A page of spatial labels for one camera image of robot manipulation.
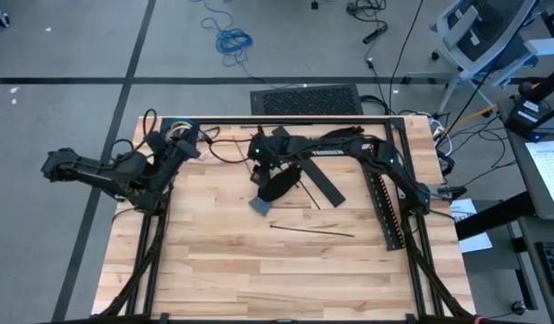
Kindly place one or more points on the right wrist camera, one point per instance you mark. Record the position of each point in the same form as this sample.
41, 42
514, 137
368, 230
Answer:
259, 175

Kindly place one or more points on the grey office chair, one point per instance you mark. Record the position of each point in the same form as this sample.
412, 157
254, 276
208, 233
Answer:
475, 40

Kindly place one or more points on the black keyboard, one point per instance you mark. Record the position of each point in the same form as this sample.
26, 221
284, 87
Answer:
553, 270

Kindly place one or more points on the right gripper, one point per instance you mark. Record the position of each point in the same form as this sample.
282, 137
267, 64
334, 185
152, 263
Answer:
263, 150

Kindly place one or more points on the dark caster wheel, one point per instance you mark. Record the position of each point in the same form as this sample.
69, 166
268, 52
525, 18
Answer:
0, 18

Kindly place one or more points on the black box white labels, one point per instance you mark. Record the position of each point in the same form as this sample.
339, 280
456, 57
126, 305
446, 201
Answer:
526, 114

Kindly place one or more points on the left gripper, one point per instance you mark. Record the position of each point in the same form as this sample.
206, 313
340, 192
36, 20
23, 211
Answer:
167, 153

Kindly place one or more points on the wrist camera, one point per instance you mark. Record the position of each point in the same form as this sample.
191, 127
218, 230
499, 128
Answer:
259, 175
189, 148

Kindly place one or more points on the white printed sheet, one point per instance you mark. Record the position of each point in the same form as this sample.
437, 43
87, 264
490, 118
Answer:
551, 175

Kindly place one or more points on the black desk leg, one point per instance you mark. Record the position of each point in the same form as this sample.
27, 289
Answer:
493, 216

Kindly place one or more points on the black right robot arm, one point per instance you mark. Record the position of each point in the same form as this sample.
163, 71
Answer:
331, 153

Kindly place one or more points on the white paper sheet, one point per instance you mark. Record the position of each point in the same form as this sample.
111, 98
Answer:
477, 240

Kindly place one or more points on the flat black duct cover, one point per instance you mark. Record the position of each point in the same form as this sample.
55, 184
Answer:
324, 184

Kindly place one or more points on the black zip tie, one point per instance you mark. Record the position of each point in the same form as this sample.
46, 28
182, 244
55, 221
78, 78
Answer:
313, 231
309, 195
243, 155

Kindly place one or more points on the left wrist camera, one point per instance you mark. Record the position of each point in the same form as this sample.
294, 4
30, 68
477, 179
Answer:
189, 148

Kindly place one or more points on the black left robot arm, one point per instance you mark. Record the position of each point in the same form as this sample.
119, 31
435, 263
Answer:
106, 173

